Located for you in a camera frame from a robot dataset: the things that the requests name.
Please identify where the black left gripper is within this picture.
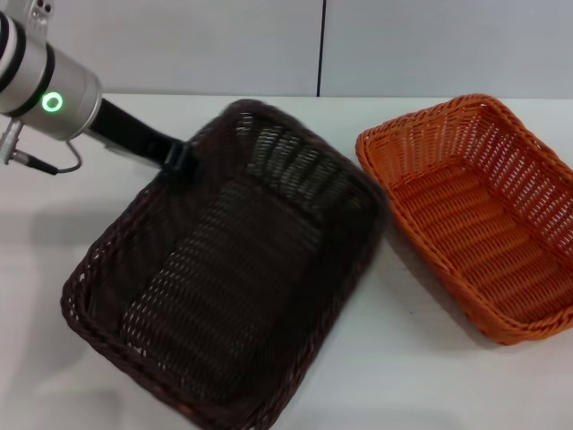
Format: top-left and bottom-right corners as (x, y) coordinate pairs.
(87, 98), (198, 180)

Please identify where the dark brown wicker basket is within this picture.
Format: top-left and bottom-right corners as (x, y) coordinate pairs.
(60, 98), (390, 430)

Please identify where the orange wicker basket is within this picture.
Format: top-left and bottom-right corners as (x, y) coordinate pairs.
(355, 92), (573, 347)

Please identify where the black wrist cable with plug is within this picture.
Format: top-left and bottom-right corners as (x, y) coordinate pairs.
(0, 119), (84, 176)

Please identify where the black vertical wall strip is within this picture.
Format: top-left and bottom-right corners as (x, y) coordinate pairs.
(315, 0), (329, 98)

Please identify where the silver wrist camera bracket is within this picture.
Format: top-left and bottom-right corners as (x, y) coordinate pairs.
(26, 0), (51, 28)

